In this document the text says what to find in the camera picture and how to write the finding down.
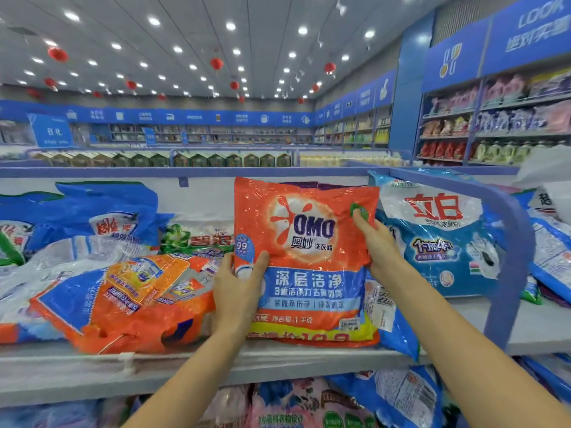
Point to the person's right hand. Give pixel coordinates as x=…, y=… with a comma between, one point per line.
x=388, y=258

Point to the person's left hand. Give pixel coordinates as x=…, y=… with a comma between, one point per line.
x=236, y=298

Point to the blue white detergent bag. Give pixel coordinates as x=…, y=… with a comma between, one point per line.
x=428, y=262

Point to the blue bird-print detergent bag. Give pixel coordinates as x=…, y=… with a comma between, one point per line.
x=18, y=209
x=392, y=325
x=111, y=200

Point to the grey blue-framed shelf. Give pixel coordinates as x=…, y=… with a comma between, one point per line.
x=312, y=365

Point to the pink floral detergent bag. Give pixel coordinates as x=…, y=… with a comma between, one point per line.
x=303, y=405

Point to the white washing powder bags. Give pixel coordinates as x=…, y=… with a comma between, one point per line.
x=553, y=200

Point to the plain white detergent bag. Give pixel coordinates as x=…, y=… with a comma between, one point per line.
x=548, y=167

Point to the person's left forearm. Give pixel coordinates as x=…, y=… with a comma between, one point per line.
x=187, y=387

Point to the person's right forearm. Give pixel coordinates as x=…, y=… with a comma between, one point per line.
x=468, y=352

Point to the row of red bottles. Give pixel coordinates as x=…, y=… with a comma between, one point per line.
x=441, y=150

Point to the row of house-shaped cartons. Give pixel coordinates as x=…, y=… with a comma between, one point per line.
x=178, y=161

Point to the row of pale yellow bottles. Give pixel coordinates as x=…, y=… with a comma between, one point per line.
x=504, y=152

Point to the row of pink packets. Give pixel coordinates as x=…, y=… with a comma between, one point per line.
x=473, y=95

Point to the small blue aisle sign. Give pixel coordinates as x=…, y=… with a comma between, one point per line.
x=150, y=135

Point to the blue hanging aisle sign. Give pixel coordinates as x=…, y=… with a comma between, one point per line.
x=51, y=131

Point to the blue icon header signs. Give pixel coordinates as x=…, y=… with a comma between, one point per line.
x=526, y=40

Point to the group of red lanterns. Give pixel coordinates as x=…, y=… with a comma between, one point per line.
x=58, y=54

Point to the group of ceiling spotlights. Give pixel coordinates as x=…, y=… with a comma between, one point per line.
x=71, y=15

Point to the blue side wall sign band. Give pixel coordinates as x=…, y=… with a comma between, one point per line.
x=366, y=95

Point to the blue wall column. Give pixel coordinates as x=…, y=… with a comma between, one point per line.
x=412, y=84

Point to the blue back wall sign band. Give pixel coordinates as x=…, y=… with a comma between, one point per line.
x=178, y=116

